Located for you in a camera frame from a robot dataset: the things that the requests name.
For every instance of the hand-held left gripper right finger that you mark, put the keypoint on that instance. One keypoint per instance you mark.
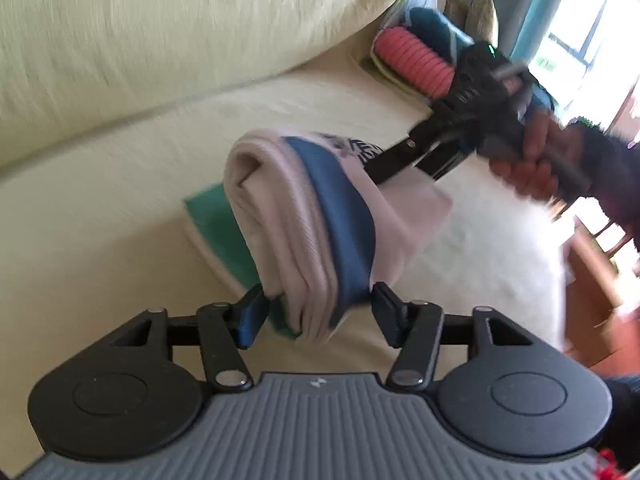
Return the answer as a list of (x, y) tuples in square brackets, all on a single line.
[(387, 312)]

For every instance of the sofa with light green cover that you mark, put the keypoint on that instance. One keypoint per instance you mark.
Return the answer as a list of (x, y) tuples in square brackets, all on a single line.
[(125, 235)]

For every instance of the teal patterned blanket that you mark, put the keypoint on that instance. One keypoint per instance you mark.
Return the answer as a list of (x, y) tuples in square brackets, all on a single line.
[(435, 27)]

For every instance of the teal curtain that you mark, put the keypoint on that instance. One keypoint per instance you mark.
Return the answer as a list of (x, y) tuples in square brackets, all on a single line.
[(530, 0)]

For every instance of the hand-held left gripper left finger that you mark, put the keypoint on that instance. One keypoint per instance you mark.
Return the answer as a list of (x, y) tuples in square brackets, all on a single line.
[(250, 320)]

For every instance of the yellow zigzag pillow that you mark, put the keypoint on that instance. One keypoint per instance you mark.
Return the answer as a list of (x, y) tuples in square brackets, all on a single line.
[(477, 15)]

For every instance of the person's right hand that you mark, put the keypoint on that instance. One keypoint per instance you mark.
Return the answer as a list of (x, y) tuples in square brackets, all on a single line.
[(535, 175)]

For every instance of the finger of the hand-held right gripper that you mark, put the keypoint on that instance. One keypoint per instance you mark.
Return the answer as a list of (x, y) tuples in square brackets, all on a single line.
[(445, 160), (400, 152)]

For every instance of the cardboard box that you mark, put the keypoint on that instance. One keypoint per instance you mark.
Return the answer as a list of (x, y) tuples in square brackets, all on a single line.
[(595, 300)]

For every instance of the red tag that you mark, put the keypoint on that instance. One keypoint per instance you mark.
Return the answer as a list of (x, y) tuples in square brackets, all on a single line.
[(607, 460)]

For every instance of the grey and green towel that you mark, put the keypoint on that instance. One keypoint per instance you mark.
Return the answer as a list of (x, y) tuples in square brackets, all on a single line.
[(220, 220)]

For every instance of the pink knitted blanket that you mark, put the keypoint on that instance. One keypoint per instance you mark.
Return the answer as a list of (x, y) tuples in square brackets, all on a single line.
[(415, 60)]

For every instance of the person's right forearm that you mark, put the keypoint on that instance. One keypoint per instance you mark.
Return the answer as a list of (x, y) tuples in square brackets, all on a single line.
[(600, 170)]

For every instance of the white and blue towel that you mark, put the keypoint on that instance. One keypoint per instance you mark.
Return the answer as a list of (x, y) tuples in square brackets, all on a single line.
[(300, 210)]

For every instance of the window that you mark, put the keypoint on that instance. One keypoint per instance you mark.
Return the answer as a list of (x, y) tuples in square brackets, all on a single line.
[(590, 20)]

